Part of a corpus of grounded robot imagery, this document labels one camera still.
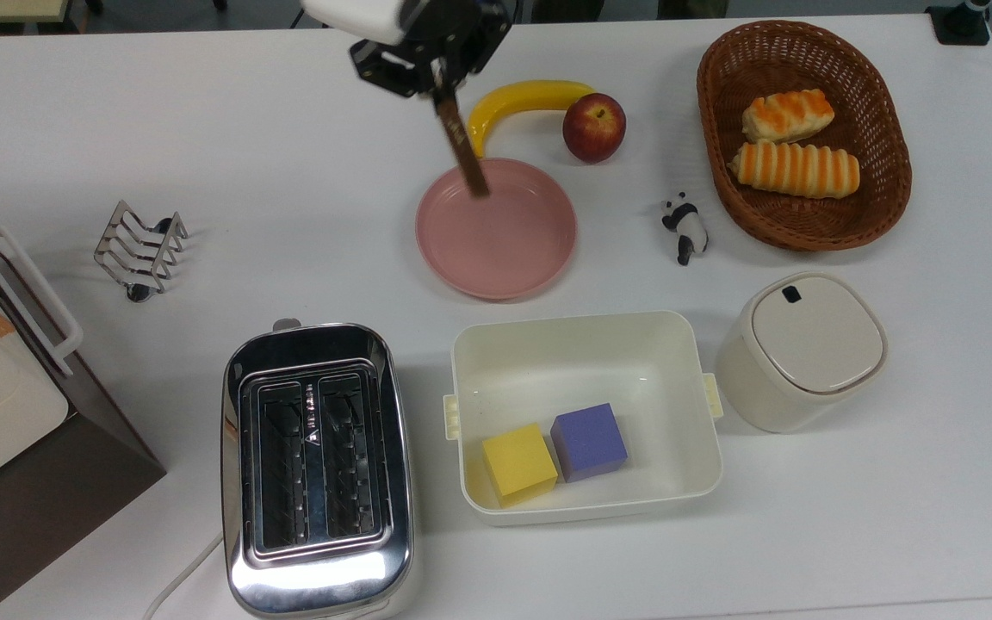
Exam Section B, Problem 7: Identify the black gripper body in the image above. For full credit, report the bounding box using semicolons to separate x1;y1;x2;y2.
350;0;516;97

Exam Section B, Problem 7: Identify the toasted bread slice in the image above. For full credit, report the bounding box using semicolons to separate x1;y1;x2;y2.
433;86;492;199

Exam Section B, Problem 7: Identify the pink plate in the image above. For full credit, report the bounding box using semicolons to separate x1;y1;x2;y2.
415;158;580;302

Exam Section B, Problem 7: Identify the short striped bread roll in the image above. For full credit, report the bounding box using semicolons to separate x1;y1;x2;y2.
741;88;836;145

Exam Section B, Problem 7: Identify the long striped bread roll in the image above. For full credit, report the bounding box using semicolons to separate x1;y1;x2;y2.
728;140;861;201

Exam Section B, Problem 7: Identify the yellow banana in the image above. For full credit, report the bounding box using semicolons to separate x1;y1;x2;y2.
467;79;598;160

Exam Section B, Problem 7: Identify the red apple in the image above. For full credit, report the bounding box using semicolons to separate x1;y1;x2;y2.
561;91;628;165

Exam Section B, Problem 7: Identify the panda figurine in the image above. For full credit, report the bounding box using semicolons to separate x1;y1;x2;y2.
660;191;710;267

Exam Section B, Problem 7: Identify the white plastic container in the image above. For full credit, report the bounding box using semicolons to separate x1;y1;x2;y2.
442;310;726;528

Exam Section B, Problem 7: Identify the metal toast rack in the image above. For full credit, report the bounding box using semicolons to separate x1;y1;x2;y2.
92;200;190;304

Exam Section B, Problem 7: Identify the brown wicker basket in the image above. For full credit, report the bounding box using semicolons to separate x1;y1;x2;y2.
696;19;914;253

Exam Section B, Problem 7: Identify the yellow cube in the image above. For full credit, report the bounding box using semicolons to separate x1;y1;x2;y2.
480;422;560;509

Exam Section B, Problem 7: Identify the purple cube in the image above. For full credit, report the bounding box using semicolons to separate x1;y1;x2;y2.
549;402;630;484

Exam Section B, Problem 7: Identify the cream lidded bin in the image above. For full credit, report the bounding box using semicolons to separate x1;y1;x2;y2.
713;271;890;435

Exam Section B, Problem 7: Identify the cream chrome toaster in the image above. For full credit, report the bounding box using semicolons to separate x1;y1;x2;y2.
220;319;417;620

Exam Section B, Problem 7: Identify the white oven appliance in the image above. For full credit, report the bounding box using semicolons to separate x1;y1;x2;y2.
0;200;168;620

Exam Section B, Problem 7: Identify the black camera stand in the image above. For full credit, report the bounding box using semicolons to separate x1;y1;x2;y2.
926;0;992;47

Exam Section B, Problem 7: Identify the white toaster cable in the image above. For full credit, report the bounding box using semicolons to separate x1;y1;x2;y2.
141;531;227;620

